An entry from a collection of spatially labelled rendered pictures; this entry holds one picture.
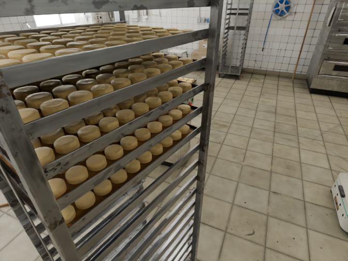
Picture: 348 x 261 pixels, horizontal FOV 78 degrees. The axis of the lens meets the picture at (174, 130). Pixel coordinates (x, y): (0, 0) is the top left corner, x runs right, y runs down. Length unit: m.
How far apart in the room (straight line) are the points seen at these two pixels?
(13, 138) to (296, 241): 1.98
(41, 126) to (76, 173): 0.18
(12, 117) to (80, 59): 0.15
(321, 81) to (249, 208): 3.40
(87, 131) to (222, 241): 1.55
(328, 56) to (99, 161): 4.61
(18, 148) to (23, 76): 0.11
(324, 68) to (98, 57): 4.63
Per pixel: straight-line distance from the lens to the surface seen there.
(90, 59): 0.44
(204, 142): 0.91
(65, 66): 0.42
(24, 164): 0.41
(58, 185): 0.56
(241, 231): 1.98
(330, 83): 5.02
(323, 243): 2.18
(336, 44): 4.83
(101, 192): 0.64
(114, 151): 0.61
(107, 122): 0.56
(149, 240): 0.94
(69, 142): 0.52
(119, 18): 1.04
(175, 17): 6.24
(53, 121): 0.43
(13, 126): 0.38
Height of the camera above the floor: 1.60
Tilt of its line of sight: 32 degrees down
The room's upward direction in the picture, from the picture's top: straight up
